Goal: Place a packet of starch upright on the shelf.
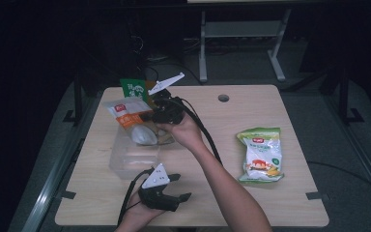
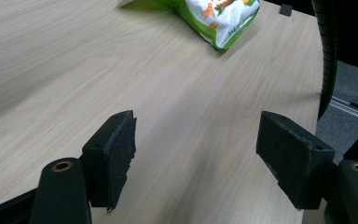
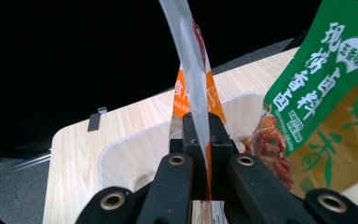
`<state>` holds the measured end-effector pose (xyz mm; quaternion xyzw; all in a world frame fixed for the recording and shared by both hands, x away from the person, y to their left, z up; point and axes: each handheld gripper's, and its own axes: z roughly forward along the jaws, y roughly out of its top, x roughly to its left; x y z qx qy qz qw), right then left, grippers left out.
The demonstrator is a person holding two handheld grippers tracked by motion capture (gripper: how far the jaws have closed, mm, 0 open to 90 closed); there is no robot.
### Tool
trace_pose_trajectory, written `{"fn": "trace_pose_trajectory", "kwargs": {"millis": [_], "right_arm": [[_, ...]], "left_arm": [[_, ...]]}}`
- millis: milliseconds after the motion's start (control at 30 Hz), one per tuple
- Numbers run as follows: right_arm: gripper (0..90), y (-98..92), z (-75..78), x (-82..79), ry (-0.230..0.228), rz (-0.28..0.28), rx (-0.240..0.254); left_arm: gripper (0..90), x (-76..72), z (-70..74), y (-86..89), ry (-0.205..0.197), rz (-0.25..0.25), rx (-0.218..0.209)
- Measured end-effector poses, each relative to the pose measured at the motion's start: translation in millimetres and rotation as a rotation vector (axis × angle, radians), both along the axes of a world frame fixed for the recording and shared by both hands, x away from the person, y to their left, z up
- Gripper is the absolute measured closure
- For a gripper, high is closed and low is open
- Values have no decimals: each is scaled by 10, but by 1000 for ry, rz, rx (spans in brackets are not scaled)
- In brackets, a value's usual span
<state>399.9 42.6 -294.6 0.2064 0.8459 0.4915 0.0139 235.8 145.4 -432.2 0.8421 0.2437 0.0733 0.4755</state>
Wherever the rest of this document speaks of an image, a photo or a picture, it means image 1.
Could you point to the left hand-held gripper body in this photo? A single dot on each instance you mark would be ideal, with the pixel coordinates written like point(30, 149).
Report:
point(156, 193)

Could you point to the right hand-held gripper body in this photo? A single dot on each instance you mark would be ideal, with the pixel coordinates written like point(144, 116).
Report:
point(169, 109)

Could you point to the white packet orange label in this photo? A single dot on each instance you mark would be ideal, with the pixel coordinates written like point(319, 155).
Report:
point(125, 111)

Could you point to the green braised food packet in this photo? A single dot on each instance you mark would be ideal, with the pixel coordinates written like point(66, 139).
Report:
point(133, 90)

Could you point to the clear plastic container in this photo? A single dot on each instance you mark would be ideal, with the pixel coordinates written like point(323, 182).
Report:
point(132, 161)

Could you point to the person's right hand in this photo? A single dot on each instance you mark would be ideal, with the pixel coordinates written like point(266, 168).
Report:
point(185, 132)

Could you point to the person's left hand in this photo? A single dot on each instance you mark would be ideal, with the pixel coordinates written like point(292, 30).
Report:
point(138, 216)

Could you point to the grey metal stand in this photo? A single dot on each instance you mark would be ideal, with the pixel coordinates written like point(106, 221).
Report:
point(202, 48)

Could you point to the black metal stand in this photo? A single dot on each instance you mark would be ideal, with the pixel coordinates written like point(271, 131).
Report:
point(78, 96)
point(344, 96)

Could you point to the white packet green rim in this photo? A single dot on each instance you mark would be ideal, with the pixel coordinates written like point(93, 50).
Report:
point(262, 154)

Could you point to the black table bracket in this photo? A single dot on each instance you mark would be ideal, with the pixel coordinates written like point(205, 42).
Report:
point(68, 195)
point(315, 195)

